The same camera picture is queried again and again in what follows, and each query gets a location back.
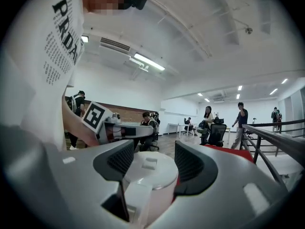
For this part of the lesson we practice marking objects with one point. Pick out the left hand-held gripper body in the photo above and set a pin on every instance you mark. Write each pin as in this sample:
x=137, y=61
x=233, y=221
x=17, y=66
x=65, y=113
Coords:
x=95, y=118

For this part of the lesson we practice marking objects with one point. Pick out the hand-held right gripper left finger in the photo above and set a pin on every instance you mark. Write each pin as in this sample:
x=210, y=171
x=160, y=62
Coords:
x=83, y=187

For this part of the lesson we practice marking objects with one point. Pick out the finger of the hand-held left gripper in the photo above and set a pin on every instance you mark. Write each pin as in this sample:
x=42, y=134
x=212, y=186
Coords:
x=141, y=131

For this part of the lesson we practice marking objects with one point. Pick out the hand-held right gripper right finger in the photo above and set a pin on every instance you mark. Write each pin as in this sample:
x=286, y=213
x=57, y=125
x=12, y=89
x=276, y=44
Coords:
x=226, y=187

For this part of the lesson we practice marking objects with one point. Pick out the white cylindrical container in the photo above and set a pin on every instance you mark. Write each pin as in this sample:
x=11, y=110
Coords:
x=152, y=173

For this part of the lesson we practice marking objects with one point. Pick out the person's left forearm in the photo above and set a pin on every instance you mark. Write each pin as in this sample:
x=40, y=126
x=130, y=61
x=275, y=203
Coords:
x=76, y=128

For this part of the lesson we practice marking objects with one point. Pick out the black white gaming chair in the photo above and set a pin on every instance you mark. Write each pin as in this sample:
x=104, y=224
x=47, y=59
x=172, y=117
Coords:
x=157, y=118

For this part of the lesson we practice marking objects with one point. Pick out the long white desk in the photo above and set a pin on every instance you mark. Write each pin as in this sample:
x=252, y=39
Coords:
x=175, y=125

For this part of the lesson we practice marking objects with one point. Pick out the black mesh office chair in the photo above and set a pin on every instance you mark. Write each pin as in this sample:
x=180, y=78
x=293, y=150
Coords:
x=217, y=132

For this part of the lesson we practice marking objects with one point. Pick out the ceiling tube light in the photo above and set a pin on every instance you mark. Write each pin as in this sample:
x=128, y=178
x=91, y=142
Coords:
x=84, y=39
x=149, y=61

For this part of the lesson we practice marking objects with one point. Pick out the dark metal railing wooden handrail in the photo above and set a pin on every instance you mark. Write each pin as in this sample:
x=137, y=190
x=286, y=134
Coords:
x=281, y=139

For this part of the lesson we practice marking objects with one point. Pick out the ceiling air vent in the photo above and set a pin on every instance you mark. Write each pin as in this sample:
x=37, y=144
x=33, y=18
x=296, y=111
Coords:
x=115, y=44

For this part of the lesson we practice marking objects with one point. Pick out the white printed t-shirt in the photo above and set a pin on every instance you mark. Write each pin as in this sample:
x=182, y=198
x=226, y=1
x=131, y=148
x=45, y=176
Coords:
x=35, y=56

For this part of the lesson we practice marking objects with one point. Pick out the row of recessed ceiling lights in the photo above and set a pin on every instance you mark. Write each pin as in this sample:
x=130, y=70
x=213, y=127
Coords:
x=240, y=87

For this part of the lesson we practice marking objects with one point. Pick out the round ceiling sensor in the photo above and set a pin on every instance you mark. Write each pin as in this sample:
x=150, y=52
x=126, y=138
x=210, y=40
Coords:
x=249, y=30

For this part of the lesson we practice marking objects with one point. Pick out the left hand-held gripper camera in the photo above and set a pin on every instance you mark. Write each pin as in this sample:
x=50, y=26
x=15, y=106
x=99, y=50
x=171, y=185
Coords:
x=116, y=117

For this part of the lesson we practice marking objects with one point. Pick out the black head camera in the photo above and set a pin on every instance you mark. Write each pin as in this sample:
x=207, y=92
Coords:
x=140, y=0

